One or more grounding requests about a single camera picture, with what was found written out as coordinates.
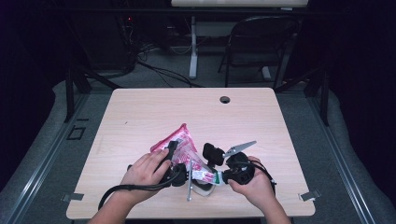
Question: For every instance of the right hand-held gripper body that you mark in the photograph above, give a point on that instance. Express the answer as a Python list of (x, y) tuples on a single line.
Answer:
[(239, 171)]

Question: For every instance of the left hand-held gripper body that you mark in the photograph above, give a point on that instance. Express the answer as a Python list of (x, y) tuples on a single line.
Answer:
[(177, 174)]

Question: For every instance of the pink and white plastic bag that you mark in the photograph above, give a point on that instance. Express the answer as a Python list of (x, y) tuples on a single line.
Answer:
[(185, 143)]

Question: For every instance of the person's right hand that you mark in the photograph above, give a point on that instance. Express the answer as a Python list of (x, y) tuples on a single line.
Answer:
[(258, 189)]

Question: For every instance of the person's left hand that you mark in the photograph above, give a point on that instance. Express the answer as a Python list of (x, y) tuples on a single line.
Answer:
[(143, 174)]

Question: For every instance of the dark equipment with red light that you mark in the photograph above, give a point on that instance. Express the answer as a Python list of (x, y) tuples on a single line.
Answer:
[(102, 43)]

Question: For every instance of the black folding chair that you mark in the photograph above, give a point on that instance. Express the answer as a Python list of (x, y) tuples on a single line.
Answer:
[(249, 31)]

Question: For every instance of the white desk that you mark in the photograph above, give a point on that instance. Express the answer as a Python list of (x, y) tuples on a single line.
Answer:
[(239, 3)]

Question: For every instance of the grey metal table bracket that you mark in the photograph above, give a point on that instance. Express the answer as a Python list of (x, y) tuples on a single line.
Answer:
[(309, 195), (73, 197)]

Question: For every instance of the aluminium floor rail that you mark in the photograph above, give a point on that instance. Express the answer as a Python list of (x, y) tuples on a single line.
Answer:
[(39, 174), (346, 177)]

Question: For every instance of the black metal frame stand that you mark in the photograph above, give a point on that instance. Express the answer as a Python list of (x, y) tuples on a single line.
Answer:
[(324, 102), (69, 99)]

